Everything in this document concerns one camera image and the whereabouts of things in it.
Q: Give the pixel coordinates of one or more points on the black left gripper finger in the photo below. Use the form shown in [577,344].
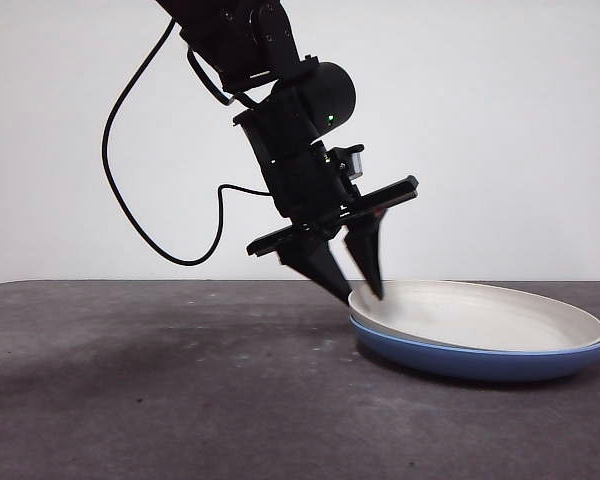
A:
[367,250]
[315,265]

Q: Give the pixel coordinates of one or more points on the white round plate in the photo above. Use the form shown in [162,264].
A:
[480,315]

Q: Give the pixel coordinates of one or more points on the blue round plate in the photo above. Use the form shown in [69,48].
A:
[480,369]

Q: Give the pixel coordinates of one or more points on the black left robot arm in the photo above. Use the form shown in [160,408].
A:
[260,55]

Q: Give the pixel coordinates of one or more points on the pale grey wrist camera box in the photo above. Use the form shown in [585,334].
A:
[355,163]

